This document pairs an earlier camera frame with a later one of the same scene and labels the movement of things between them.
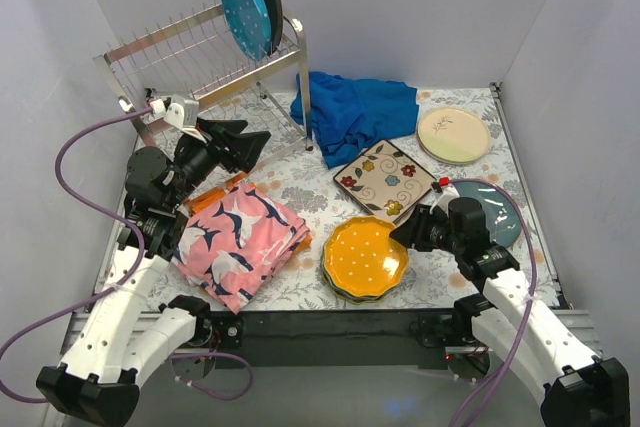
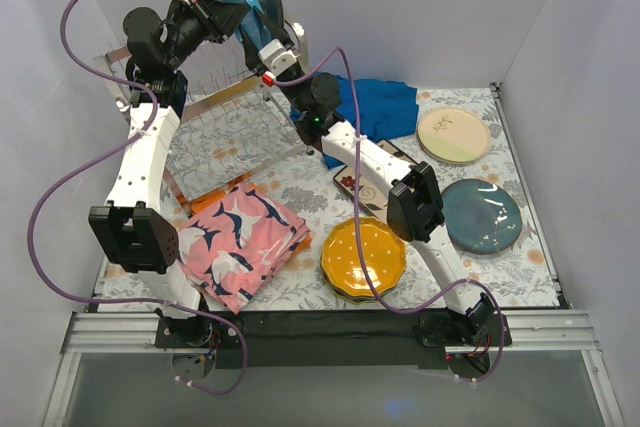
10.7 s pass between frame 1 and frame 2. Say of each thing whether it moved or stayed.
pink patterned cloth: stayed
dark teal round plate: stayed
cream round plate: stayed
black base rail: stayed
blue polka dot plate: moved
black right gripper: moved
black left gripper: moved
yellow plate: stayed
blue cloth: stayed
